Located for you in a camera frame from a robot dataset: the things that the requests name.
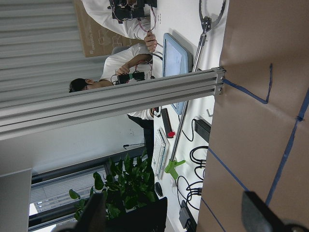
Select green potted plant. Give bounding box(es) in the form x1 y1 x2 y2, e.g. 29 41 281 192
69 149 157 222

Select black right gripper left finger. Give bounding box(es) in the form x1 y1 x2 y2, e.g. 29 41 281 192
73 193 106 232

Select white keyboard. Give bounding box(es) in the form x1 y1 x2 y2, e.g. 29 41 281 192
151 128 169 180

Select aluminium frame post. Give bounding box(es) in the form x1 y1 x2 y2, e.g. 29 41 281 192
0 67 225 140

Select black power adapter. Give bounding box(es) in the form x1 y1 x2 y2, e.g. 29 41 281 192
195 119 211 143

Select seated person in white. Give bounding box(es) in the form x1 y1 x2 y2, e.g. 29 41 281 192
69 0 159 155

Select green handled reacher grabber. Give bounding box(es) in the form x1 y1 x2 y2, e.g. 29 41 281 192
164 0 227 180

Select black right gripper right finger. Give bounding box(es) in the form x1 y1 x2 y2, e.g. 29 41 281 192
242 191 285 232

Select black monitor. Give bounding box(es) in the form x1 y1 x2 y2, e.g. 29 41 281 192
105 197 168 232

